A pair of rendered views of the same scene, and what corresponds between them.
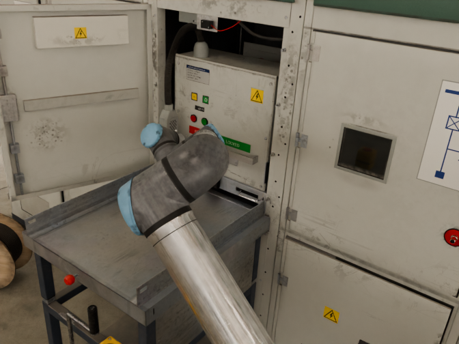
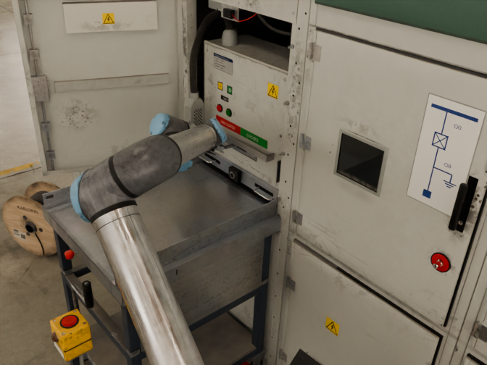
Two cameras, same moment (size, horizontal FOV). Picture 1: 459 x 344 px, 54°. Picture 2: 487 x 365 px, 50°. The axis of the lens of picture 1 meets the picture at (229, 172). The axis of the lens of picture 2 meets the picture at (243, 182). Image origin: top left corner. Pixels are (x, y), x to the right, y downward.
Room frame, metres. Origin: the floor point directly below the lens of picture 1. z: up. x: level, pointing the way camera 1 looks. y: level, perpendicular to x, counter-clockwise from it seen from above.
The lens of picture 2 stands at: (-0.10, -0.42, 1.95)
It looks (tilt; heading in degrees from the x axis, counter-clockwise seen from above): 30 degrees down; 14
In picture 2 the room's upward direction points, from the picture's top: 2 degrees clockwise
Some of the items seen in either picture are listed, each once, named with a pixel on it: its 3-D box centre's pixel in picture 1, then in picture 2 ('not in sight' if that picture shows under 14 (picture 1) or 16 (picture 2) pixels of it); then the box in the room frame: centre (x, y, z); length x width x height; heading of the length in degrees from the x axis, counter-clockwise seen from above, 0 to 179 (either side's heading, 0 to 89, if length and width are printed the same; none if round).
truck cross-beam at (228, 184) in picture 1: (218, 178); (241, 171); (1.76, 0.05, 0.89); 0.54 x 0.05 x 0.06; 55
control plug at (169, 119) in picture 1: (169, 129); (195, 116); (1.81, 0.27, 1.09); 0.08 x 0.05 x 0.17; 145
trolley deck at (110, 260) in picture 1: (152, 231); (161, 218); (1.44, 0.28, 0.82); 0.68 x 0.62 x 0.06; 145
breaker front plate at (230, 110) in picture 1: (218, 124); (240, 116); (1.75, 0.06, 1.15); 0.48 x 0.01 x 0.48; 55
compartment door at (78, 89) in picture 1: (80, 100); (109, 84); (1.76, 0.62, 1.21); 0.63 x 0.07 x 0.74; 125
